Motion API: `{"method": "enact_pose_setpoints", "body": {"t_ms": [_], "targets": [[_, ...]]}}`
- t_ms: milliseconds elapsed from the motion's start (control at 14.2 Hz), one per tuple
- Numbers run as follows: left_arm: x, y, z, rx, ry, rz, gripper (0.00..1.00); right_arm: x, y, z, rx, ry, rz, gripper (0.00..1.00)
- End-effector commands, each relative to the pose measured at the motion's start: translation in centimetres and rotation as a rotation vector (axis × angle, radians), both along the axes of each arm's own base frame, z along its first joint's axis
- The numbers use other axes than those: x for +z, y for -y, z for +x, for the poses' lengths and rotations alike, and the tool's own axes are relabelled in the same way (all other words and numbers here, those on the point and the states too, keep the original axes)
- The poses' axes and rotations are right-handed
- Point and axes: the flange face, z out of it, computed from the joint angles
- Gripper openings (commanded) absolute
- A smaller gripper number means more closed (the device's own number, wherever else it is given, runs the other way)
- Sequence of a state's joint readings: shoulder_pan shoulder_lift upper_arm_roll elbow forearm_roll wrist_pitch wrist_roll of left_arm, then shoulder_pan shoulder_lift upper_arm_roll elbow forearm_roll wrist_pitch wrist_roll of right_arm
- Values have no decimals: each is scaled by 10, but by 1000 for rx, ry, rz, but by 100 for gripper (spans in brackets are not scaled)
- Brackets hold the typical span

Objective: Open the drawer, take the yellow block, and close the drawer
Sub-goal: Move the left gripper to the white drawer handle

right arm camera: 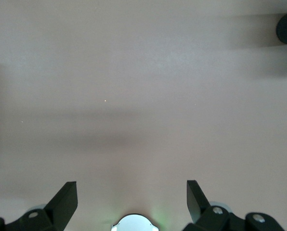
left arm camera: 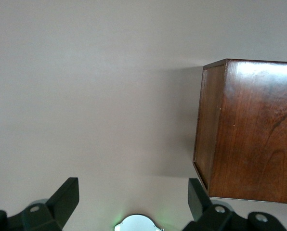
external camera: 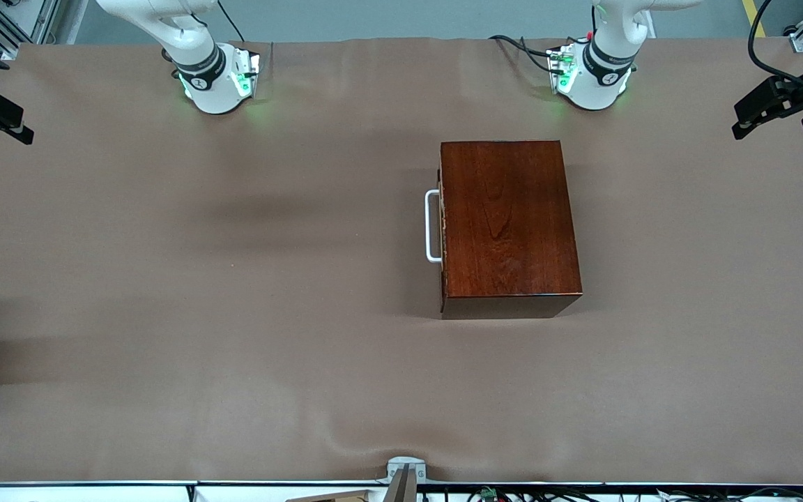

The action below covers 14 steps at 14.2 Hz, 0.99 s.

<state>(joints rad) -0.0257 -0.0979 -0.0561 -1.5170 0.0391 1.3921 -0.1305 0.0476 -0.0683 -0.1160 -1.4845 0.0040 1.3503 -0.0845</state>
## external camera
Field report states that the wooden drawer with dark front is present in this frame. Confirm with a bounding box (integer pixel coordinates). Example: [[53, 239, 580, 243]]
[[438, 166, 447, 280]]

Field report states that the white metal drawer handle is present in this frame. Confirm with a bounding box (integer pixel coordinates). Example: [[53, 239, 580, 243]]
[[425, 189, 443, 264]]

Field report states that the dark wooden drawer cabinet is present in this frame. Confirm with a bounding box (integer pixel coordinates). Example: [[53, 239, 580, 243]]
[[440, 139, 583, 320]]

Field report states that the black arm base cable bundle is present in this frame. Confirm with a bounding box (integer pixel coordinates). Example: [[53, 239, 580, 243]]
[[489, 33, 583, 75]]

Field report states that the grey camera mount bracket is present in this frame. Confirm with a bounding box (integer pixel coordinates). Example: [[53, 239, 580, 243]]
[[377, 456, 429, 502]]

